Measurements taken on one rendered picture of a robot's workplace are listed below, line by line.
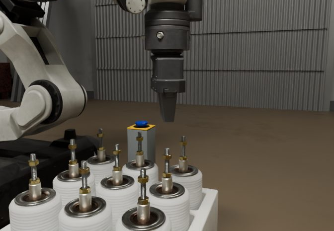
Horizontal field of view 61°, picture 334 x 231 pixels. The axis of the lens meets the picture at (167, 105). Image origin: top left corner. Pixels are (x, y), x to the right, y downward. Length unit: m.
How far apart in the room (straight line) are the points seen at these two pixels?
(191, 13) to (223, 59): 3.04
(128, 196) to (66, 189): 0.14
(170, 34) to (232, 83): 3.08
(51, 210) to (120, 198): 0.13
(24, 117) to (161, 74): 0.57
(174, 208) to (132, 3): 0.84
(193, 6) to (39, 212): 0.48
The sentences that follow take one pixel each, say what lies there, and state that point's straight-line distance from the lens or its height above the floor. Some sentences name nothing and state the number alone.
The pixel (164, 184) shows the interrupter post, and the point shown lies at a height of 0.27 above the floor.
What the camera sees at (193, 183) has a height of 0.24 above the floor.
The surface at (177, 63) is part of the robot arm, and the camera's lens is 0.52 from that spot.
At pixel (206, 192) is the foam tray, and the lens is 0.78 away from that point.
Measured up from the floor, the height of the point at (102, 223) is 0.24.
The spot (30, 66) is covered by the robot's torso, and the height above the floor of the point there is 0.51.
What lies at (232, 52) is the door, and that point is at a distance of 3.58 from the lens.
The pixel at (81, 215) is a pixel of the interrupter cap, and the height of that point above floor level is 0.25.
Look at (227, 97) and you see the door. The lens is 3.60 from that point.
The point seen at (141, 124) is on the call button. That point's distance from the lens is 0.90.
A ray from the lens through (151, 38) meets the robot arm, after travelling 0.53.
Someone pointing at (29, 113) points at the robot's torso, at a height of 0.37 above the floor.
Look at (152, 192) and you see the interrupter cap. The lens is 0.61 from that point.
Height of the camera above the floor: 0.51
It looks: 8 degrees down
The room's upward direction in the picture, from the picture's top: straight up
